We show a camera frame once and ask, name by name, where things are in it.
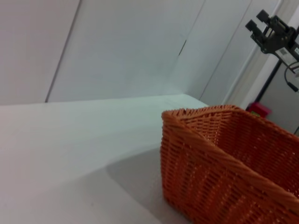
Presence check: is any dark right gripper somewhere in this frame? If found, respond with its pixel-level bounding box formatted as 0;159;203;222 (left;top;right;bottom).
245;9;299;63

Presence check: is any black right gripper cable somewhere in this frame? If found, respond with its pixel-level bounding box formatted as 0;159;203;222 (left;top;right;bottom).
283;61;299;92

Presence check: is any pink box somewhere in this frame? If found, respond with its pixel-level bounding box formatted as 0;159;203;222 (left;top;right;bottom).
247;101;272;117

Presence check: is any orange woven rectangular basket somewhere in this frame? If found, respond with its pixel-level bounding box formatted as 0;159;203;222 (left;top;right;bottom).
160;104;299;224

